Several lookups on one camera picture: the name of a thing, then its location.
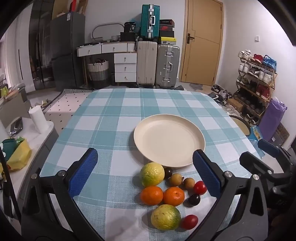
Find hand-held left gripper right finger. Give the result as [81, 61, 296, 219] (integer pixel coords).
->
[190, 149, 269, 241]

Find black-rimmed round stool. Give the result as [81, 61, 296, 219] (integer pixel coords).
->
[228, 115, 251, 138]

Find yellow-green guava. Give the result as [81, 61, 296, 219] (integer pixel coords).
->
[151, 204, 181, 231]
[139, 162, 165, 188]

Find silver tray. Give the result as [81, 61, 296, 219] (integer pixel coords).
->
[9, 116, 23, 137]

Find black cable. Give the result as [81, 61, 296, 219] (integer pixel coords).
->
[0, 147, 15, 219]

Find tall cardboard boxes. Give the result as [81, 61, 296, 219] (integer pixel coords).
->
[52, 0, 89, 16]

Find yellow and black shoe box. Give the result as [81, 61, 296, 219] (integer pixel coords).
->
[159, 37, 177, 45]

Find blue snack packet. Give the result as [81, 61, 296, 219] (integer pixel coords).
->
[247, 126, 265, 158]

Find silver hard suitcase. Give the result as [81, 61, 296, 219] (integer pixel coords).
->
[156, 44, 180, 89]

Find white paper towel roll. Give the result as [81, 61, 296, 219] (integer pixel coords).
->
[28, 106, 49, 134]

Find shoe rack with shoes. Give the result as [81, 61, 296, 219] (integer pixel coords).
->
[235, 49, 277, 126]

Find white side table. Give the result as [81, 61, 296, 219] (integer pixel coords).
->
[0, 115, 59, 209]

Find white dotted rug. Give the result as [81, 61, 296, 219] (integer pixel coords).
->
[44, 88, 94, 115]

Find wooden door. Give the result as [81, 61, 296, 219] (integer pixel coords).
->
[179, 0, 224, 87]

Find cream round plate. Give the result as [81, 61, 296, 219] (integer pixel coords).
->
[133, 114, 206, 168]

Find grey cabinet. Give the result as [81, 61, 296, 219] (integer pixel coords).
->
[0, 83, 32, 127]

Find teal hard suitcase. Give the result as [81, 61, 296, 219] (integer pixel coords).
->
[140, 4, 161, 42]

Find black storage box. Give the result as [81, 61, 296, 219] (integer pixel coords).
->
[120, 32, 139, 42]

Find beige hard suitcase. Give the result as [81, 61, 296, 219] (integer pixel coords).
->
[136, 40, 158, 87]

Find brown longan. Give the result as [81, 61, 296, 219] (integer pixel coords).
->
[183, 177, 195, 190]
[169, 173, 183, 186]

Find orange mandarin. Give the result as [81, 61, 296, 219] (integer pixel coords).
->
[163, 186, 185, 207]
[141, 186, 164, 206]

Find pile of shoes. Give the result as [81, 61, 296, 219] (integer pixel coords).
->
[207, 84, 233, 105]

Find oval mirror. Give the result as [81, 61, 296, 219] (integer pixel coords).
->
[91, 22, 125, 42]

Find dark grey refrigerator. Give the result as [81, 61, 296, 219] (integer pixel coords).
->
[51, 12, 86, 91]

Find woven laundry basket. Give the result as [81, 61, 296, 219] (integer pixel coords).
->
[87, 59, 109, 89]

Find dark glass door cabinet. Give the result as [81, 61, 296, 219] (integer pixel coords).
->
[28, 0, 56, 91]

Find purple yoga mat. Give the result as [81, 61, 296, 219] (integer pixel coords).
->
[258, 98, 287, 140]

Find yellow plastic bag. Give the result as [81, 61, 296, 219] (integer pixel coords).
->
[6, 138, 32, 171]

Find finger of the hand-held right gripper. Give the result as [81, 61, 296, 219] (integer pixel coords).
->
[258, 139, 294, 164]
[239, 152, 292, 186]

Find brown cardboard box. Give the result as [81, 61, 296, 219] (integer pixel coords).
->
[226, 98, 244, 113]

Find teal checked tablecloth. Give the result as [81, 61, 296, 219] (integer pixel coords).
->
[39, 88, 262, 241]

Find white desk with drawers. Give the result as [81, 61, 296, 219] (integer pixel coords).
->
[77, 42, 138, 83]

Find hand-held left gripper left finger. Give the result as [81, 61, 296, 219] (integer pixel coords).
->
[21, 148, 104, 241]

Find red tomato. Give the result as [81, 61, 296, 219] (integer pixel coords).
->
[194, 181, 207, 195]
[181, 214, 199, 230]

